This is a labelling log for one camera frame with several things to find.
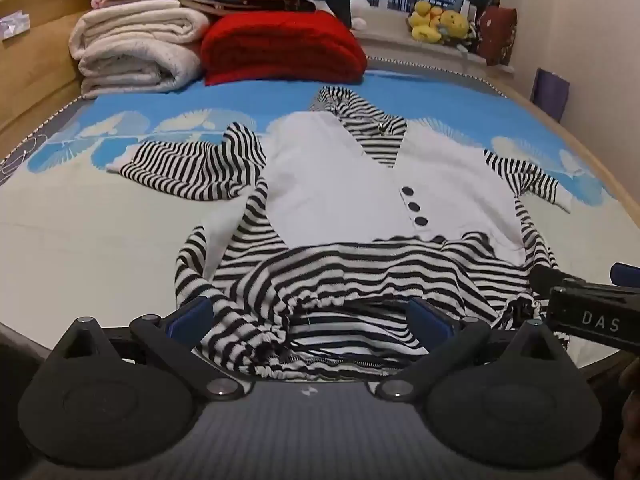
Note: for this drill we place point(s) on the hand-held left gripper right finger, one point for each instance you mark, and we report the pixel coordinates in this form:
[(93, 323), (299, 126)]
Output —
[(430, 322)]

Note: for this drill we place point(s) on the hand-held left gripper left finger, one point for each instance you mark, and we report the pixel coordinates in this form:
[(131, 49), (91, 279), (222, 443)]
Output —
[(187, 321)]

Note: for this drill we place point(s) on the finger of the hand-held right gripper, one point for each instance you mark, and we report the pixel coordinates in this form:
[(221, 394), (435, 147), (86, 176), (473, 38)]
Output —
[(627, 274), (555, 280)]

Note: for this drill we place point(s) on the black white striped top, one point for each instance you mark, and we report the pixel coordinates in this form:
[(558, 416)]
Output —
[(340, 200)]

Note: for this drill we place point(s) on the blue white patterned bed sheet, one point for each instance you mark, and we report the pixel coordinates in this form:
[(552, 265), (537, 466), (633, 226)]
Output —
[(125, 230)]

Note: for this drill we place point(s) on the purple box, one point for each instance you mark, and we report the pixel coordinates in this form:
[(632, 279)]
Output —
[(550, 92)]

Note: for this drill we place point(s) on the dark red cushion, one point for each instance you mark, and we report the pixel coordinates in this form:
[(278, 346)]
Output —
[(497, 35)]

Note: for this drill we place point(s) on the cream folded blanket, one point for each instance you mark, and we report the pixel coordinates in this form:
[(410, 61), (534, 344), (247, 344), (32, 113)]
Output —
[(140, 25), (135, 70)]

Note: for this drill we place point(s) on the yellow plush toy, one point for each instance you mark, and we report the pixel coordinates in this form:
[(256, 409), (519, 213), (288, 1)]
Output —
[(455, 24), (425, 22)]

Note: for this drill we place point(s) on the red folded blanket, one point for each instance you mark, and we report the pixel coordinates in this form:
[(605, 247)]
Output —
[(280, 50)]

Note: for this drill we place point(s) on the tissue packet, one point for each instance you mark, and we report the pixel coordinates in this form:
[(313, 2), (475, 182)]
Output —
[(14, 25)]

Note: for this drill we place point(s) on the wooden bed frame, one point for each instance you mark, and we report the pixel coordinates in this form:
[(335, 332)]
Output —
[(40, 70)]

